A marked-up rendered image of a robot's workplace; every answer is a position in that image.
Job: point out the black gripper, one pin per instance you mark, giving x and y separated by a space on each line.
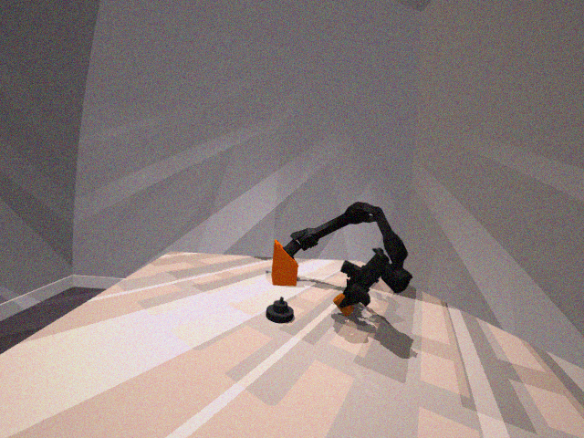
357 292

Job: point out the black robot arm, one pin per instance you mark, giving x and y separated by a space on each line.
393 274

